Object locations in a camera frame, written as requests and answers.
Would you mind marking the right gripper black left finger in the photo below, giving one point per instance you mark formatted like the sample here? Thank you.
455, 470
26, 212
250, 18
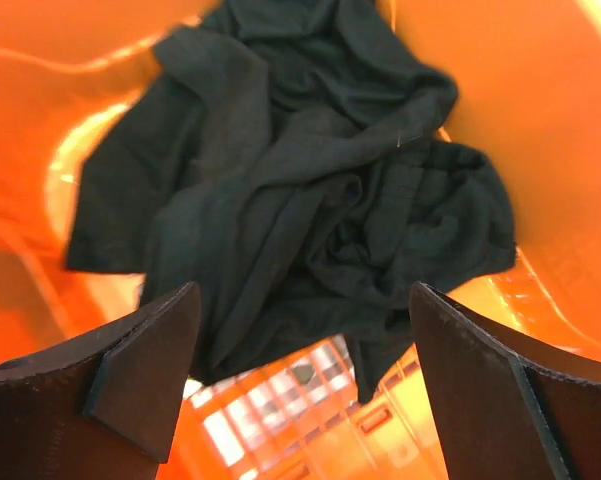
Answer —
104, 404

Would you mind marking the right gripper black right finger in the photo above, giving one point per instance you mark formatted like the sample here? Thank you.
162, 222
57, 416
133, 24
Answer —
505, 405

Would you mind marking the black t-shirt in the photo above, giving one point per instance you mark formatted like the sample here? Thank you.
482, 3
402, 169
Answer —
286, 159

